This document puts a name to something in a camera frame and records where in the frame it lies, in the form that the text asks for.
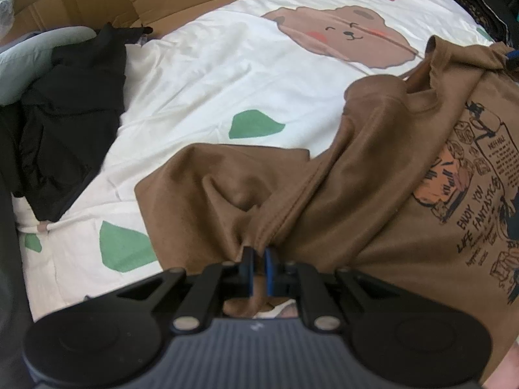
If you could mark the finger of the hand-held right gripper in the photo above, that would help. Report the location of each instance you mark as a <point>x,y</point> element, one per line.
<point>513,58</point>

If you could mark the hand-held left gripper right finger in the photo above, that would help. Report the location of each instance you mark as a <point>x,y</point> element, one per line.
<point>269,271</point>

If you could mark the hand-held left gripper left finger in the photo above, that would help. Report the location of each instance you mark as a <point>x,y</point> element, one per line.
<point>247,271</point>

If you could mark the brown printed t-shirt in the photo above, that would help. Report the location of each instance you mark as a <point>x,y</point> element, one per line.
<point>365,170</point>

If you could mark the pile of black clothes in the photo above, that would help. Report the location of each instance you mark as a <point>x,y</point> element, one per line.
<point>61,109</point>

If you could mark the leopard print cloth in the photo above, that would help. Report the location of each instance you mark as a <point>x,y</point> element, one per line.
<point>478,4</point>

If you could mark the white printed blanket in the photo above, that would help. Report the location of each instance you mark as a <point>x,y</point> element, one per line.
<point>202,69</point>

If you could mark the grey plush pillow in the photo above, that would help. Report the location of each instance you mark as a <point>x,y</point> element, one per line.
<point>24,60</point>

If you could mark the clear plastic wrap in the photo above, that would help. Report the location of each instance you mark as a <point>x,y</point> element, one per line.
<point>6,12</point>

